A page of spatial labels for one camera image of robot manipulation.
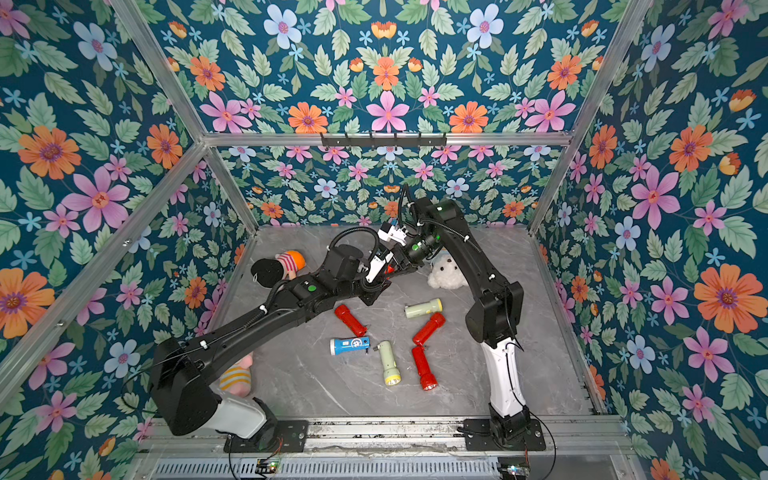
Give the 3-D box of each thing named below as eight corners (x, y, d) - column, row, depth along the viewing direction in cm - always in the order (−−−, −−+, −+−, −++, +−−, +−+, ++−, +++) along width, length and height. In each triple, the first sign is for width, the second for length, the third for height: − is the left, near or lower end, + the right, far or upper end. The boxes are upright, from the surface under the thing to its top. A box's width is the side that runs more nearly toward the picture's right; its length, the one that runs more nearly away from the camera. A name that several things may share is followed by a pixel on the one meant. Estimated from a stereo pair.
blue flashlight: (333, 357, 88) (330, 352, 85) (333, 344, 91) (330, 339, 88) (371, 351, 89) (369, 346, 86) (370, 338, 92) (368, 333, 89)
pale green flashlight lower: (386, 389, 83) (385, 385, 80) (373, 348, 90) (372, 344, 87) (404, 381, 84) (404, 377, 81) (390, 342, 91) (389, 337, 89)
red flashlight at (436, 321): (410, 339, 92) (410, 335, 89) (436, 314, 97) (437, 310, 95) (420, 348, 90) (420, 345, 88) (446, 322, 95) (447, 318, 93)
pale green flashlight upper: (405, 318, 96) (405, 313, 93) (403, 308, 98) (403, 302, 96) (442, 313, 97) (443, 308, 94) (439, 303, 100) (440, 297, 97)
